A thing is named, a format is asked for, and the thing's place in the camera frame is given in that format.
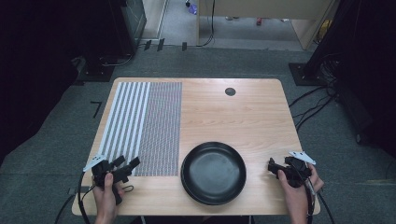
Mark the black stand base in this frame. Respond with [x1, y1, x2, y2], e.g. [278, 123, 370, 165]
[78, 55, 116, 83]
[288, 62, 330, 87]

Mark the person's right hand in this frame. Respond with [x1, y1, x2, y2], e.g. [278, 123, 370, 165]
[276, 162, 325, 214]

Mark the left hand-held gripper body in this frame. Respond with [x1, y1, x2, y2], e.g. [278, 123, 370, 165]
[83, 153, 130, 206]

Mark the hanging black cable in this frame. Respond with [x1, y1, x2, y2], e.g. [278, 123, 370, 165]
[196, 0, 217, 49]

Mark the glass door cabinet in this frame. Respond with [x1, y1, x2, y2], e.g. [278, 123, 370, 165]
[120, 0, 148, 49]

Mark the black round plate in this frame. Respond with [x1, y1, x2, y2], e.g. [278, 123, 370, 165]
[179, 141, 248, 206]

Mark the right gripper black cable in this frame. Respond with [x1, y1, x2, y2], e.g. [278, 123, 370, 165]
[303, 174, 336, 224]

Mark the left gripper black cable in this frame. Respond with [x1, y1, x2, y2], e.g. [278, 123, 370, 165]
[54, 170, 96, 224]

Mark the yellow object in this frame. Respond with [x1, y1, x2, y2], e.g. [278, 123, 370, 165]
[317, 19, 333, 44]

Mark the grey white striped placemat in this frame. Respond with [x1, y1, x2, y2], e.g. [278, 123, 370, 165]
[96, 81, 183, 177]

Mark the person's left hand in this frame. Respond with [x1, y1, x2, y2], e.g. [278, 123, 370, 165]
[92, 172, 126, 217]

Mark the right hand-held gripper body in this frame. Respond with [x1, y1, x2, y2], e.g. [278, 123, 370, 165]
[284, 150, 318, 189]

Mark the light wooden desk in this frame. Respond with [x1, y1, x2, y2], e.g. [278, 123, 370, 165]
[196, 0, 340, 51]

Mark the black tape corner mark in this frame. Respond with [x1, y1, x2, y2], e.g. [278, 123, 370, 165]
[90, 100, 104, 119]

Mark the bundle of black floor cables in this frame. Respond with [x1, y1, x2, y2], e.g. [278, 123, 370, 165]
[289, 52, 342, 133]

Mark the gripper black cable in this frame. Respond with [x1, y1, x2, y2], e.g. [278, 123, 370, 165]
[54, 170, 96, 224]
[303, 174, 336, 224]

